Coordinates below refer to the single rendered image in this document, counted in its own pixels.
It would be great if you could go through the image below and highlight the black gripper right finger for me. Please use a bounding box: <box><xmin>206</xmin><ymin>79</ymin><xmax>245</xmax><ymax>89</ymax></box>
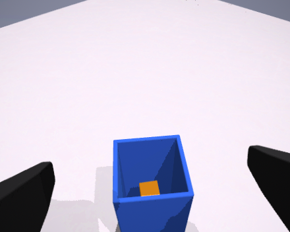
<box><xmin>246</xmin><ymin>145</ymin><xmax>290</xmax><ymax>232</ymax></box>

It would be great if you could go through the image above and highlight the orange block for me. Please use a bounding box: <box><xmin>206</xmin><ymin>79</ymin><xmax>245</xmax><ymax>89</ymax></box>
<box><xmin>139</xmin><ymin>181</ymin><xmax>160</xmax><ymax>196</ymax></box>

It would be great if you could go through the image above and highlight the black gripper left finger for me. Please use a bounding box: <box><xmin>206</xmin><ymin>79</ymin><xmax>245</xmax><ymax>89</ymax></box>
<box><xmin>0</xmin><ymin>161</ymin><xmax>55</xmax><ymax>232</ymax></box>

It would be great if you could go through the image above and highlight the blue square cup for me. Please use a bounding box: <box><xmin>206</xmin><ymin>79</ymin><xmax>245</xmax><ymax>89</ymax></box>
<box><xmin>113</xmin><ymin>134</ymin><xmax>194</xmax><ymax>232</ymax></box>

